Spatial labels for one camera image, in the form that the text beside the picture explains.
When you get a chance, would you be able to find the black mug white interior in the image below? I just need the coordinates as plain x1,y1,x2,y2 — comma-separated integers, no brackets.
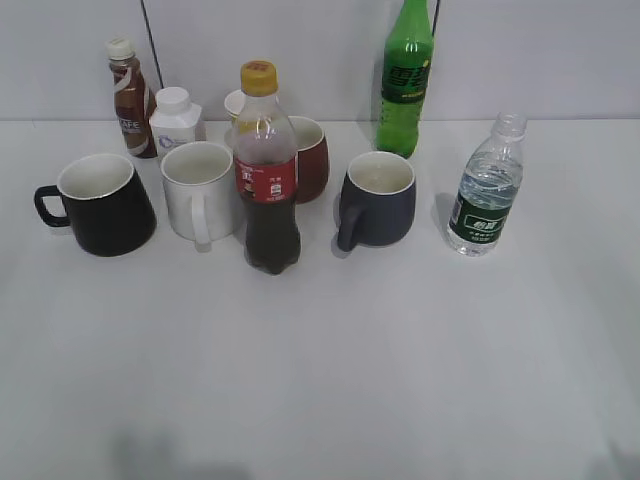
33,153,157,257

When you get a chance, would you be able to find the yellow white paper cup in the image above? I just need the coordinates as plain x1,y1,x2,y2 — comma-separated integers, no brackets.
224,89,245,149

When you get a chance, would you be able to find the black cable behind left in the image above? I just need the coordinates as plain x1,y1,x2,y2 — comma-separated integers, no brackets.
140,0,166,89

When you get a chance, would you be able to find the brown coffee drink bottle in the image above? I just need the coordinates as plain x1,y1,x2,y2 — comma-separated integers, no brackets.
106,37,157,159

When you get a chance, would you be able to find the cola bottle yellow cap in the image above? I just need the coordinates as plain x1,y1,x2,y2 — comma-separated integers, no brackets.
232,60,301,275

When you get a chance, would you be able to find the dark red mug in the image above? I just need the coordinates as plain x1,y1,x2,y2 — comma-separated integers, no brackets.
289,116,330,204

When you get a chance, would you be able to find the green soda bottle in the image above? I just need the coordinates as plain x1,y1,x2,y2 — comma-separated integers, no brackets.
376,0,434,158

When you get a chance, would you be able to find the dark blue-grey mug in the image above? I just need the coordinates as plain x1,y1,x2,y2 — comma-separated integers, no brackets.
336,151,417,252

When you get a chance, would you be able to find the clear water bottle green label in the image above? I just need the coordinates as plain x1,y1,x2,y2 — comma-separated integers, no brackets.
446,113,527,257

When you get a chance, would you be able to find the white ceramic mug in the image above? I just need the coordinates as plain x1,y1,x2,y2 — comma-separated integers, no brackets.
160,141,243,251

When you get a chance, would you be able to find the white plastic milk bottle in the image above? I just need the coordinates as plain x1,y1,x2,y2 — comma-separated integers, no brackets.
149,87,206,159

